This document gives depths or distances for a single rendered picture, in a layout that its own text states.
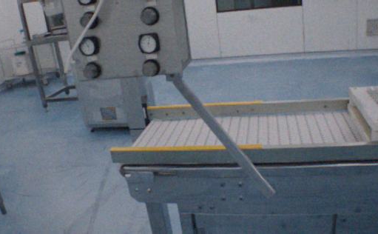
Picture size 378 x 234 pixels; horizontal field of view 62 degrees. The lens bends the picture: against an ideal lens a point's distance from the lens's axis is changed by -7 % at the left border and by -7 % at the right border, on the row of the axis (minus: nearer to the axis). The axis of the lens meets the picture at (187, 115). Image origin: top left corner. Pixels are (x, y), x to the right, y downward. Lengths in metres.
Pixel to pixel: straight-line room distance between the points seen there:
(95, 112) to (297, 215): 2.84
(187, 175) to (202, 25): 5.11
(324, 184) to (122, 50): 0.50
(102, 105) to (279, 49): 3.32
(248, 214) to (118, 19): 0.54
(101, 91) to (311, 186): 2.80
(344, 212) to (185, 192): 0.38
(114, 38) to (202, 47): 5.21
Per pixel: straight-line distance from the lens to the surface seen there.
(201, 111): 0.65
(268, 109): 0.96
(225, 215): 0.87
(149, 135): 0.91
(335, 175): 0.75
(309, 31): 5.71
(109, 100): 3.35
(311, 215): 0.87
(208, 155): 0.72
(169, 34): 0.62
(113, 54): 0.66
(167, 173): 0.77
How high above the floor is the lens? 1.27
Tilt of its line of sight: 21 degrees down
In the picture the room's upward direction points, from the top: 8 degrees counter-clockwise
